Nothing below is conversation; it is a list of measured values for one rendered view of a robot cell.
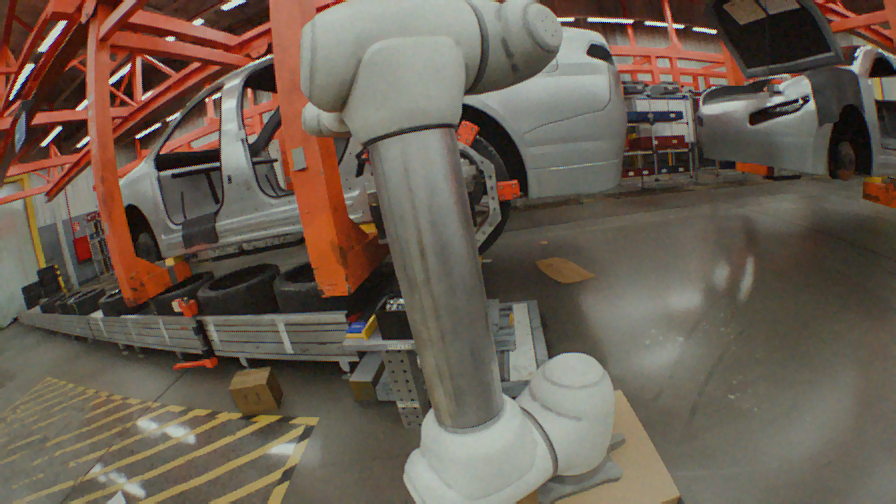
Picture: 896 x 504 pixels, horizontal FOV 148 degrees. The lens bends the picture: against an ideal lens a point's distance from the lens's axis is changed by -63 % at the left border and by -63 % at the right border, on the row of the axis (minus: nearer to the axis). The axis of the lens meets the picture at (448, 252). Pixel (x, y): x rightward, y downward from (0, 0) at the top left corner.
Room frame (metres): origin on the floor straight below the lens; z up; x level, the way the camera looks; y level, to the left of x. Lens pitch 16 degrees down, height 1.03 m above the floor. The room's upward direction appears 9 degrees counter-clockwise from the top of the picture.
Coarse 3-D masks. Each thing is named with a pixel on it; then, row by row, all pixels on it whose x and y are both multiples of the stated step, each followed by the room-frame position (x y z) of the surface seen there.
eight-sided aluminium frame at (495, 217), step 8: (464, 144) 1.42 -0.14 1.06; (472, 152) 1.42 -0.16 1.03; (480, 160) 1.41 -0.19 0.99; (488, 168) 1.40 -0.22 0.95; (488, 176) 1.41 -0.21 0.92; (488, 184) 1.41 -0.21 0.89; (488, 192) 1.41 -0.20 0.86; (496, 192) 1.40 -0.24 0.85; (496, 200) 1.40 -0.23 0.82; (496, 208) 1.41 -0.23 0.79; (496, 216) 1.40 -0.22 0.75; (488, 224) 1.41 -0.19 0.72; (496, 224) 1.40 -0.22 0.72; (480, 232) 1.42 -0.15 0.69; (488, 232) 1.41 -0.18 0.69; (480, 240) 1.42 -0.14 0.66
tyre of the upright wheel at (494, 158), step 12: (456, 132) 1.51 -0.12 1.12; (480, 144) 1.49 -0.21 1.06; (492, 156) 1.48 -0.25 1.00; (504, 168) 1.49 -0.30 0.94; (504, 180) 1.48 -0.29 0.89; (504, 204) 1.48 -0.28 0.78; (372, 216) 1.59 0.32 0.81; (504, 216) 1.48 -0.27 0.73; (492, 240) 1.49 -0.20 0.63; (480, 252) 1.51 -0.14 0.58
